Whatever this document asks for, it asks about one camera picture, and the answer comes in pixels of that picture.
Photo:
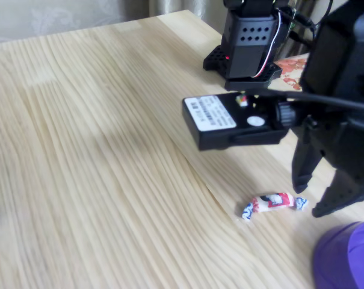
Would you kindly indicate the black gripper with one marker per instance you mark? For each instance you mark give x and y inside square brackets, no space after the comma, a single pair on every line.
[329,141]

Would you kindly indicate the red and white candy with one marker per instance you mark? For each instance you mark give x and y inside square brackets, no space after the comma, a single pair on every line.
[272,203]

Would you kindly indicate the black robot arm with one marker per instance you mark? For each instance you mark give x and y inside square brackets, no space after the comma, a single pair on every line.
[248,45]

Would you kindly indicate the purple bowl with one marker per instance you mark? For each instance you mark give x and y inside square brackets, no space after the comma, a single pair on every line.
[332,259]

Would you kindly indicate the floral patterned cloth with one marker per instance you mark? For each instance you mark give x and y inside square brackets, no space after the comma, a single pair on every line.
[290,67]

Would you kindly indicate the beige curtain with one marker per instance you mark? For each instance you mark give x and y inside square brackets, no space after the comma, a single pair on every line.
[181,7]

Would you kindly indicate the black camera box white label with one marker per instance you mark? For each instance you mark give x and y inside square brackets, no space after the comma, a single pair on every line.
[230,132]

